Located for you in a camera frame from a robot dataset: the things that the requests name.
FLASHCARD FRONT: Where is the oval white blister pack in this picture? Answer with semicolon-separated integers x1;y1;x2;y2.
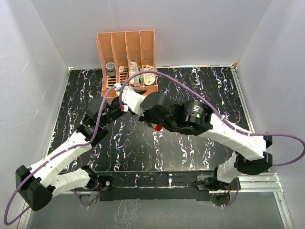
143;64;155;86

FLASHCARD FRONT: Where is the orange plastic desk organizer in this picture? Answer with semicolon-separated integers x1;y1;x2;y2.
96;30;156;96

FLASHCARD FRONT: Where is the small white card box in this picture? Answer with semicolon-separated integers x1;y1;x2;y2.
119;66;124;73

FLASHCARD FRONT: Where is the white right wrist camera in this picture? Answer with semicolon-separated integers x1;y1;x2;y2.
122;92;146;116

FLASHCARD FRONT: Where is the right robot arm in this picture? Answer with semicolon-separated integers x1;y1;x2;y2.
140;92;273;189

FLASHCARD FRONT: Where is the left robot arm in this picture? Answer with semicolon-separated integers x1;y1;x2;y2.
15;86;146;211

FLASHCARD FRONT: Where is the grey round tin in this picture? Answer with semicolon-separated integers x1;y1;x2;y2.
105;62;116;77

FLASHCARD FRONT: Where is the white product packet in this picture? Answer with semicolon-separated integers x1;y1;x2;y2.
129;61;141;87

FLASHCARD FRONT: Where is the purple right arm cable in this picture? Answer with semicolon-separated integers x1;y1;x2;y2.
119;70;305;208

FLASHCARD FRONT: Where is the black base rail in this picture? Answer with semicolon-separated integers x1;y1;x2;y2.
71;170;239;203

